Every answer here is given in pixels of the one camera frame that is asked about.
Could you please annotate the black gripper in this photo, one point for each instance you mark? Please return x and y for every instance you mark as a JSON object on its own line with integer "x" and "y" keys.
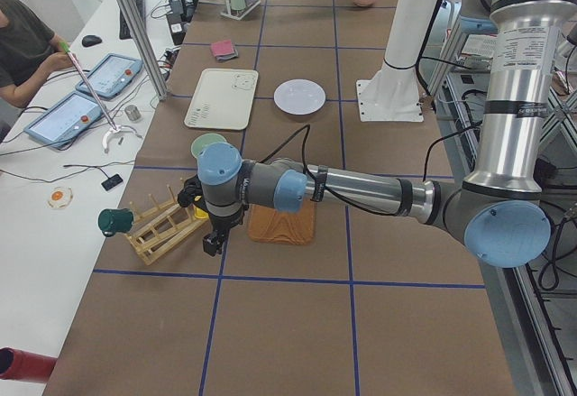
{"x": 222, "y": 225}

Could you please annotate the cream bear tray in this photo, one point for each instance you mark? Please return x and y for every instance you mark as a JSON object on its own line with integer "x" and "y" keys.
{"x": 222, "y": 99}

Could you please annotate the white round plate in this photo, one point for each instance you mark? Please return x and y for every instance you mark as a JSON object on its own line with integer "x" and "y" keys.
{"x": 299, "y": 97}

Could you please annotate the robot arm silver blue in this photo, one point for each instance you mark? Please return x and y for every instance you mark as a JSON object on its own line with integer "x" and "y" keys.
{"x": 494, "y": 212}

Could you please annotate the yellow cup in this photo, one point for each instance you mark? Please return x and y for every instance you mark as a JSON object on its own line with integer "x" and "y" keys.
{"x": 199, "y": 211}

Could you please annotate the mint green bowl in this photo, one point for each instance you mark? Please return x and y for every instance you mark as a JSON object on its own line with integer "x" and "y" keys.
{"x": 204, "y": 140}

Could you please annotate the wooden dish rack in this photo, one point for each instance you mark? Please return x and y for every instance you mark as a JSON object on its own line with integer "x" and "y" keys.
{"x": 161, "y": 228}

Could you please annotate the small black device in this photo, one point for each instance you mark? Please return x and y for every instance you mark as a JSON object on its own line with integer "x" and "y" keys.
{"x": 112, "y": 182}

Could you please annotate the wooden cutting board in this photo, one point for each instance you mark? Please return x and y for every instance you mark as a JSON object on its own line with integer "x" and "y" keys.
{"x": 267, "y": 225}

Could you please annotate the dark green mug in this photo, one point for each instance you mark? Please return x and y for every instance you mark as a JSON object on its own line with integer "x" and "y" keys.
{"x": 113, "y": 221}

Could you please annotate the metal cylinder weight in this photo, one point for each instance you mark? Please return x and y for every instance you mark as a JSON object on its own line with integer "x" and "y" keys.
{"x": 132, "y": 112}

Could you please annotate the white curved claw piece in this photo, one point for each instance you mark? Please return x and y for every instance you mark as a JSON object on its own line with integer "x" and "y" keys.
{"x": 118, "y": 133}

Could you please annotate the fried egg toy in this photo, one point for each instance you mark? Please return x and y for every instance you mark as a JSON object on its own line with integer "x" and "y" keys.
{"x": 60, "y": 197}

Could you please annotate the far blue teach pendant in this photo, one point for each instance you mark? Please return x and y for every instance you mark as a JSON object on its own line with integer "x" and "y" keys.
{"x": 113, "y": 74}

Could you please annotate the blue teach pendant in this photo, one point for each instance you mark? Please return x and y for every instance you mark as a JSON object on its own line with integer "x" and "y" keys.
{"x": 113, "y": 74}
{"x": 65, "y": 121}

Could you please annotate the pink grey cloth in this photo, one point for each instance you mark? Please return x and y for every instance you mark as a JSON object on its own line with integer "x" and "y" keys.
{"x": 224, "y": 50}

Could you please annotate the near blue teach pendant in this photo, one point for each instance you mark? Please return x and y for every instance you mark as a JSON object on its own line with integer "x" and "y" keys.
{"x": 65, "y": 121}

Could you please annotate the black computer mouse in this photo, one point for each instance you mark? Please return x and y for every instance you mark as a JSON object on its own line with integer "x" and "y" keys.
{"x": 90, "y": 40}

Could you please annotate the pink reach stick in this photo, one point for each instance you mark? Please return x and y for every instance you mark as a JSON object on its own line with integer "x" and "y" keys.
{"x": 65, "y": 47}

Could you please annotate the seated person dark shirt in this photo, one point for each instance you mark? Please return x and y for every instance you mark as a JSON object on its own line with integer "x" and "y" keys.
{"x": 30, "y": 52}

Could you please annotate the red cylinder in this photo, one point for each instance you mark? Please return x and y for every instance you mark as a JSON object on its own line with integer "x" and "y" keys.
{"x": 18, "y": 365}

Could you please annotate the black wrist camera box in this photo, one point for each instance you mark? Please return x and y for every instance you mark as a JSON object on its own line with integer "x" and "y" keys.
{"x": 213, "y": 243}

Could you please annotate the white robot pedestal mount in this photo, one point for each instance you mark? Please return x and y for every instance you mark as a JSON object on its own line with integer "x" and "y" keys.
{"x": 392, "y": 95}

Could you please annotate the aluminium frame post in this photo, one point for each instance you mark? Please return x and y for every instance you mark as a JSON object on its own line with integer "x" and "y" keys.
{"x": 143, "y": 44}

